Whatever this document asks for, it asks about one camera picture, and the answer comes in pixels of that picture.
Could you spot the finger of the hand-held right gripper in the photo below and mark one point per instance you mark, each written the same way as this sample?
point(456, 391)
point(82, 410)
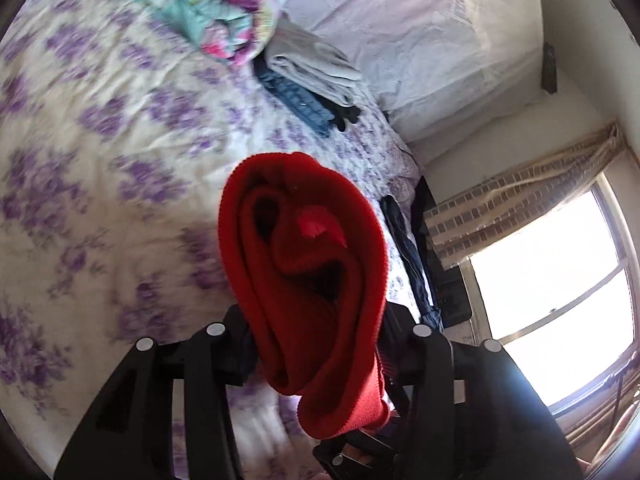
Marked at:
point(345, 452)

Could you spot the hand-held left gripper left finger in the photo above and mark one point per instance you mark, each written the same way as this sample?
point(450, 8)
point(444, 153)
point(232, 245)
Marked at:
point(200, 385)

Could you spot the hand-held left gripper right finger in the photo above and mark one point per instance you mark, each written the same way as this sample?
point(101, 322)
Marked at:
point(430, 375)

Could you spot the red pants with blue-white stripe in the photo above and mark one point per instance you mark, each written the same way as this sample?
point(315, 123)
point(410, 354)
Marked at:
point(310, 310)

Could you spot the dark navy pants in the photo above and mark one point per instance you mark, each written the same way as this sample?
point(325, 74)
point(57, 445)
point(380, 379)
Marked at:
point(412, 260)

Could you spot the black headboard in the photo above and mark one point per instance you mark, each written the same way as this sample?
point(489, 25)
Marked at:
point(450, 295)

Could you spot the window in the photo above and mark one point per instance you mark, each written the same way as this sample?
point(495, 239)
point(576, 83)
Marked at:
point(545, 300)

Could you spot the beige checked curtain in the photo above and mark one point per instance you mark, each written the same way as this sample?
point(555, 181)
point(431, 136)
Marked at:
point(510, 200)

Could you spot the bed with purple floral sheet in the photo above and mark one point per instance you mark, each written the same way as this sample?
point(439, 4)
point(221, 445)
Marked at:
point(100, 160)

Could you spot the black folded garment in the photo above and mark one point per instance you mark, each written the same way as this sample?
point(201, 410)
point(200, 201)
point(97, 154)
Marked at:
point(345, 117)

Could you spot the blue folded garment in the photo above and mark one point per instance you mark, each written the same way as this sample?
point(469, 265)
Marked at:
point(300, 102)

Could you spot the white textured bed cover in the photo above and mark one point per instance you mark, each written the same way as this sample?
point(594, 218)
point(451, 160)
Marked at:
point(410, 45)

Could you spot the grey folded garment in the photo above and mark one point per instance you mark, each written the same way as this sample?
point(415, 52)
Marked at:
point(315, 65)

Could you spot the turquoise pink floral blanket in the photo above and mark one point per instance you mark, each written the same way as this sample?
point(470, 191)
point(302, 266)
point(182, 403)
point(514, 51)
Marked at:
point(200, 5)

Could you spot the dark wall-mounted object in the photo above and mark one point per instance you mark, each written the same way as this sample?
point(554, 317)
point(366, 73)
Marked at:
point(549, 67)

